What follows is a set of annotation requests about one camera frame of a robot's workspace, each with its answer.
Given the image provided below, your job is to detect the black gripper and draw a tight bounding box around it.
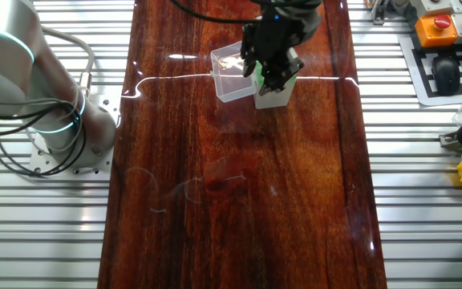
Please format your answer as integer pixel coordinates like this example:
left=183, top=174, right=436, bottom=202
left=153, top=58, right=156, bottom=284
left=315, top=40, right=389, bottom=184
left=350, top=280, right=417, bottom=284
left=241, top=15, right=306, bottom=96

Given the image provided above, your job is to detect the translucent tip box green rack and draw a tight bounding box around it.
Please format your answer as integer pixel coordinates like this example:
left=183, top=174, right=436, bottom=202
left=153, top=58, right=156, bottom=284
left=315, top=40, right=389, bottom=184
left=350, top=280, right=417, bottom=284
left=253, top=59, right=298, bottom=111

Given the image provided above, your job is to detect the clear hinged box lid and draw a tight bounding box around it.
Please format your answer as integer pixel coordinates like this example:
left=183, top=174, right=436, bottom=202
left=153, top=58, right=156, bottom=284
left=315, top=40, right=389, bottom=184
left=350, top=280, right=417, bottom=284
left=209, top=40, right=257, bottom=104

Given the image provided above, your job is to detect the glossy wood grain board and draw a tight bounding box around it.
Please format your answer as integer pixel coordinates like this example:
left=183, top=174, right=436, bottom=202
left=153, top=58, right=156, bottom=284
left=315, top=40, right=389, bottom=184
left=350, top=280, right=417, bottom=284
left=96, top=0, right=388, bottom=289

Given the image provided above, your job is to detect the black white calibration sheet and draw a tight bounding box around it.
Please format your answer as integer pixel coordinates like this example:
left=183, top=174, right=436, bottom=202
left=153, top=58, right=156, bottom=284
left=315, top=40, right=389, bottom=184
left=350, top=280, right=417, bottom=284
left=398, top=34, right=462, bottom=108

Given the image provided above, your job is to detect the orange emergency stop box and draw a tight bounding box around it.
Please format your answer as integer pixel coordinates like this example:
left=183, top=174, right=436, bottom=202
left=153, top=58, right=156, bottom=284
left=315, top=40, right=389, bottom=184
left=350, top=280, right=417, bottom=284
left=414, top=14, right=460, bottom=48

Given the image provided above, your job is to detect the black computer mouse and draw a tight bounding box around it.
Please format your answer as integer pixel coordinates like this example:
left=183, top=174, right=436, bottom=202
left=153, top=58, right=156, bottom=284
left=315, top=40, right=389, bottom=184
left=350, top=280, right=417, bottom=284
left=432, top=55, right=462, bottom=96

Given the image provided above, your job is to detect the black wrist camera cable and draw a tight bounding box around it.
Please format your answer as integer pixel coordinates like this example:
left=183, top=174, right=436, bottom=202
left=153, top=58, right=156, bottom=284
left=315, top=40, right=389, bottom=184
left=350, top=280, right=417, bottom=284
left=168, top=0, right=323, bottom=25

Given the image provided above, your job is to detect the small silver metal bracket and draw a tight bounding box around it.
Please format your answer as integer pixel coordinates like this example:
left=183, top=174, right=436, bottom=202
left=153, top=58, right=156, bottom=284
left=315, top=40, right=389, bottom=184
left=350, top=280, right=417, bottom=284
left=371, top=0, right=391, bottom=26

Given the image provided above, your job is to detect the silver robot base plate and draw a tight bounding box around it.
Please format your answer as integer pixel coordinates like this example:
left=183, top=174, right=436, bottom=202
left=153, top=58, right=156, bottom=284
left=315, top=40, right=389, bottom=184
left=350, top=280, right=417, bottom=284
left=28, top=94, right=122, bottom=181

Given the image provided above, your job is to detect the grey cable metal connector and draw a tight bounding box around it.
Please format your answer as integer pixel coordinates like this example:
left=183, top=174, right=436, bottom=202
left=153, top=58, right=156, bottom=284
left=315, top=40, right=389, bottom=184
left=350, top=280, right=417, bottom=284
left=40, top=24, right=96, bottom=100

